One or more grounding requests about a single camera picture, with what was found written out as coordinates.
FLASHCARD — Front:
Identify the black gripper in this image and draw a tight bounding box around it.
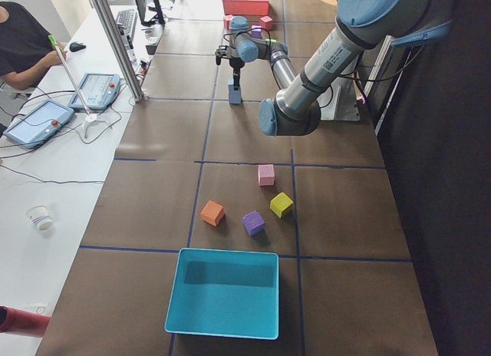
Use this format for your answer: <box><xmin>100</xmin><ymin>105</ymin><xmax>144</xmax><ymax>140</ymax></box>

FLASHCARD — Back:
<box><xmin>229</xmin><ymin>57</ymin><xmax>245</xmax><ymax>90</ymax></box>

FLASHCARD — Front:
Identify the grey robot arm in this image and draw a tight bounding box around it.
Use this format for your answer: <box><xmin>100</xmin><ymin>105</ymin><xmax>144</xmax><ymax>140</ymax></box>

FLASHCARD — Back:
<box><xmin>215</xmin><ymin>0</ymin><xmax>453</xmax><ymax>136</ymax></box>

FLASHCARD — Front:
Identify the purple block right side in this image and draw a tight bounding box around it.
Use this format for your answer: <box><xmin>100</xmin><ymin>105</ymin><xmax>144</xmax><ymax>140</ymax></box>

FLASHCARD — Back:
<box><xmin>251</xmin><ymin>25</ymin><xmax>262</xmax><ymax>39</ymax></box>

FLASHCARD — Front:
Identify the purple block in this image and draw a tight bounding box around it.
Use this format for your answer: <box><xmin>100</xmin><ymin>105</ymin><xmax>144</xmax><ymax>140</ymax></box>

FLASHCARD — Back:
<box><xmin>251</xmin><ymin>25</ymin><xmax>262</xmax><ymax>39</ymax></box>
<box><xmin>242</xmin><ymin>210</ymin><xmax>265</xmax><ymax>236</ymax></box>

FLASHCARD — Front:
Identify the red block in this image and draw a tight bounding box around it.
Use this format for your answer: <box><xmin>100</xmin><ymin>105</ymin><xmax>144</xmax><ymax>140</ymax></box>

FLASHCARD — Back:
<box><xmin>223</xmin><ymin>15</ymin><xmax>234</xmax><ymax>30</ymax></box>

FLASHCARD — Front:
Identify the magenta block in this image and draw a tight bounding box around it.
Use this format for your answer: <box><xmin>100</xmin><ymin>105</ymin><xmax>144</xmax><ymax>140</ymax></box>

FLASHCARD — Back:
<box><xmin>259</xmin><ymin>15</ymin><xmax>274</xmax><ymax>30</ymax></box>

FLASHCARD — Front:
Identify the red plastic bin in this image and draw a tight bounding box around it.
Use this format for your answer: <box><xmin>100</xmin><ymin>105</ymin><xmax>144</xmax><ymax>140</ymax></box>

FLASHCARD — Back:
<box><xmin>222</xmin><ymin>0</ymin><xmax>269</xmax><ymax>16</ymax></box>

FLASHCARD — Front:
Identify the pink block left side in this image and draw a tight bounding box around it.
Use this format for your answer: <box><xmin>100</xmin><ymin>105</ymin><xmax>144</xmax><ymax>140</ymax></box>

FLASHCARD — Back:
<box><xmin>258</xmin><ymin>164</ymin><xmax>275</xmax><ymax>186</ymax></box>

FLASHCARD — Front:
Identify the black monitor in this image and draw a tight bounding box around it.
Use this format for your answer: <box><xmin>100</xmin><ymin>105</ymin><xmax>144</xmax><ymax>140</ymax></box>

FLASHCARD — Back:
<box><xmin>134</xmin><ymin>0</ymin><xmax>166</xmax><ymax>27</ymax></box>

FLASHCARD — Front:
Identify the black keyboard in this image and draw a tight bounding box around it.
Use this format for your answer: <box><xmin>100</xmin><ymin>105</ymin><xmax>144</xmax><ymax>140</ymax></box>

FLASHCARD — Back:
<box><xmin>114</xmin><ymin>8</ymin><xmax>137</xmax><ymax>39</ymax></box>

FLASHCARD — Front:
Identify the yellow block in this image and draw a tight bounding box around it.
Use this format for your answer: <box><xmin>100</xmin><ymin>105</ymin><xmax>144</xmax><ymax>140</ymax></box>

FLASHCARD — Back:
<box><xmin>269</xmin><ymin>192</ymin><xmax>294</xmax><ymax>219</ymax></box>

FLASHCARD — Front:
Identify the teach pendant far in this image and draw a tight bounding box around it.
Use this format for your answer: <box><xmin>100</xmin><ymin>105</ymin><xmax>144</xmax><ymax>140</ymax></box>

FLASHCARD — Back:
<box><xmin>79</xmin><ymin>73</ymin><xmax>120</xmax><ymax>113</ymax></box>

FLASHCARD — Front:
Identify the teach pendant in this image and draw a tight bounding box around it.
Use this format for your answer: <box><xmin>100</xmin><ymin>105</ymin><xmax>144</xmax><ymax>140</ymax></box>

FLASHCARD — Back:
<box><xmin>79</xmin><ymin>73</ymin><xmax>120</xmax><ymax>113</ymax></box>
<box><xmin>3</xmin><ymin>100</ymin><xmax>74</xmax><ymax>149</ymax></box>

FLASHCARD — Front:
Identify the orange block left side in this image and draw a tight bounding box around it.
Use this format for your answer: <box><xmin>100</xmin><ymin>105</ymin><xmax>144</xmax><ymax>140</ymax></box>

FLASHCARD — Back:
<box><xmin>200</xmin><ymin>200</ymin><xmax>225</xmax><ymax>226</ymax></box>

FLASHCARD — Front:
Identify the purple block left side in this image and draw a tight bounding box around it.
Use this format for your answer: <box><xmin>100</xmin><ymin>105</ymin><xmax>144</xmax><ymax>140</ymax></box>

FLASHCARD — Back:
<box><xmin>242</xmin><ymin>210</ymin><xmax>265</xmax><ymax>236</ymax></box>

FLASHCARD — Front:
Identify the black computer mouse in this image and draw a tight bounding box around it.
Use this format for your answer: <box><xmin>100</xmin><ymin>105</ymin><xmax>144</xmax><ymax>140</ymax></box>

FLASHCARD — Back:
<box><xmin>69</xmin><ymin>42</ymin><xmax>87</xmax><ymax>53</ymax></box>

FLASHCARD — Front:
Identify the white stick green tip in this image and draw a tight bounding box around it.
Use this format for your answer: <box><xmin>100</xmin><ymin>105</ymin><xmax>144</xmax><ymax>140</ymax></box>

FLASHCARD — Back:
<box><xmin>48</xmin><ymin>35</ymin><xmax>97</xmax><ymax>123</ymax></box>

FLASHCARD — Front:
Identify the teach pendant near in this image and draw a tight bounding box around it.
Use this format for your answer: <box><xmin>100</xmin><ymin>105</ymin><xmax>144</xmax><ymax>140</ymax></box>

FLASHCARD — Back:
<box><xmin>3</xmin><ymin>100</ymin><xmax>74</xmax><ymax>149</ymax></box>

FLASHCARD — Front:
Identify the seated person black shirt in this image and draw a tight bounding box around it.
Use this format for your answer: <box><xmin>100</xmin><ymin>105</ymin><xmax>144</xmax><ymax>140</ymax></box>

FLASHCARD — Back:
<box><xmin>1</xmin><ymin>2</ymin><xmax>61</xmax><ymax>91</ymax></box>

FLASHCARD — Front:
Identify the teal plastic bin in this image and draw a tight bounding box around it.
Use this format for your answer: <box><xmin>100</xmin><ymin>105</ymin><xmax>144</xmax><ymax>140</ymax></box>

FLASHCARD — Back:
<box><xmin>164</xmin><ymin>248</ymin><xmax>280</xmax><ymax>340</ymax></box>

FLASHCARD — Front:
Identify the paper cup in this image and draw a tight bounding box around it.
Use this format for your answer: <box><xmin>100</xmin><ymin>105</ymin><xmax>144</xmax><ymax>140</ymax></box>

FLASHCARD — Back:
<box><xmin>26</xmin><ymin>205</ymin><xmax>53</xmax><ymax>231</ymax></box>

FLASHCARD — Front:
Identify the red cylinder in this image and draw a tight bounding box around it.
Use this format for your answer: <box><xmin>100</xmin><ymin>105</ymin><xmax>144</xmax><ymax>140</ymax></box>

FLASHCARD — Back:
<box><xmin>1</xmin><ymin>306</ymin><xmax>51</xmax><ymax>338</ymax></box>

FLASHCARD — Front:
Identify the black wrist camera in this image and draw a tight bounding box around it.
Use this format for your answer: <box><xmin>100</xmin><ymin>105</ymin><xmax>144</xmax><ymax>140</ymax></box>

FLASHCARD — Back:
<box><xmin>215</xmin><ymin>44</ymin><xmax>230</xmax><ymax>66</ymax></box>

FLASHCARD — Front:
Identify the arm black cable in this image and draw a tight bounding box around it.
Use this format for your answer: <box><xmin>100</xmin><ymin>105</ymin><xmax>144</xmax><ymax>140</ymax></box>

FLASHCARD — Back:
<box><xmin>222</xmin><ymin>28</ymin><xmax>278</xmax><ymax>50</ymax></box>

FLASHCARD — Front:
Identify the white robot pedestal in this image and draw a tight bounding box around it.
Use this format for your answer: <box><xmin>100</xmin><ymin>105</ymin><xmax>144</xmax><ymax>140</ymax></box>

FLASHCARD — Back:
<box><xmin>318</xmin><ymin>78</ymin><xmax>361</xmax><ymax>122</ymax></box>

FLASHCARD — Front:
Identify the aluminium frame post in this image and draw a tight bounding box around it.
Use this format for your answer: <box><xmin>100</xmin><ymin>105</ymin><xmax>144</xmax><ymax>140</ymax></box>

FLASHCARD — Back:
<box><xmin>91</xmin><ymin>0</ymin><xmax>144</xmax><ymax>103</ymax></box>

